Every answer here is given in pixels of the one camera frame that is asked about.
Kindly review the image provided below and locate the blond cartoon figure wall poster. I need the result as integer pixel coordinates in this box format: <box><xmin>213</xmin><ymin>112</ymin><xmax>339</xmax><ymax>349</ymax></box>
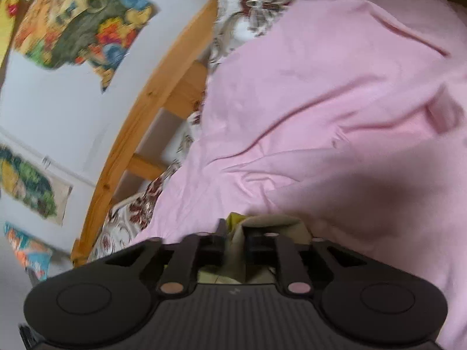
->
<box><xmin>0</xmin><ymin>145</ymin><xmax>73</xmax><ymax>226</ymax></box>

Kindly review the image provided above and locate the colourful landscape wall poster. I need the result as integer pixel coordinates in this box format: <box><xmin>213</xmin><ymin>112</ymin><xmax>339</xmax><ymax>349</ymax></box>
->
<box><xmin>11</xmin><ymin>0</ymin><xmax>161</xmax><ymax>93</ymax></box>

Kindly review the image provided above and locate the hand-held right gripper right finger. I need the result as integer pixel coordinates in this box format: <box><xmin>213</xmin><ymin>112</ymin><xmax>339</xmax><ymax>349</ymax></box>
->
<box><xmin>244</xmin><ymin>226</ymin><xmax>367</xmax><ymax>295</ymax></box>

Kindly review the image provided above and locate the pink blanket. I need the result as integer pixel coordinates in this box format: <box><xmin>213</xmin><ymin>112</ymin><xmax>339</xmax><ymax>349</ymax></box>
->
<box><xmin>129</xmin><ymin>0</ymin><xmax>467</xmax><ymax>350</ymax></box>

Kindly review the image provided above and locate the yellow red wall poster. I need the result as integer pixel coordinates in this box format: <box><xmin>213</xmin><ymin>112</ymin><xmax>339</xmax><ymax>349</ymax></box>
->
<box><xmin>0</xmin><ymin>0</ymin><xmax>44</xmax><ymax>66</ymax></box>

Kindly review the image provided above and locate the orange-haired girl wall poster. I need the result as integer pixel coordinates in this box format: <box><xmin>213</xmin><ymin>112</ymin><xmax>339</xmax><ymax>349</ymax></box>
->
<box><xmin>4</xmin><ymin>222</ymin><xmax>55</xmax><ymax>281</ymax></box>

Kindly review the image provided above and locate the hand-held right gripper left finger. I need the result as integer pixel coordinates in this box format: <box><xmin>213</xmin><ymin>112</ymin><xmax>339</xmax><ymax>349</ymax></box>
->
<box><xmin>104</xmin><ymin>219</ymin><xmax>229</xmax><ymax>297</ymax></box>

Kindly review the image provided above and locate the beige brown olive jacket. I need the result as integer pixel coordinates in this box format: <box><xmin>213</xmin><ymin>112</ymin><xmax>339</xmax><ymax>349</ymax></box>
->
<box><xmin>197</xmin><ymin>212</ymin><xmax>312</xmax><ymax>285</ymax></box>

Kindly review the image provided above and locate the floral patterned bedspread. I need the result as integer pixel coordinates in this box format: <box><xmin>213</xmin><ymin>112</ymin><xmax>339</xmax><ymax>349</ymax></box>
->
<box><xmin>88</xmin><ymin>0</ymin><xmax>329</xmax><ymax>263</ymax></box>

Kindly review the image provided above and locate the wooden bed frame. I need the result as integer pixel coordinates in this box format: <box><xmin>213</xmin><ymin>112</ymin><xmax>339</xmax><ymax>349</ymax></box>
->
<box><xmin>70</xmin><ymin>0</ymin><xmax>234</xmax><ymax>267</ymax></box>

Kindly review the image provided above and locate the white wall pipe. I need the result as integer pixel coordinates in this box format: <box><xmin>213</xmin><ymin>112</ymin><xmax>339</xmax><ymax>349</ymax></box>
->
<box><xmin>0</xmin><ymin>126</ymin><xmax>96</xmax><ymax>187</ymax></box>

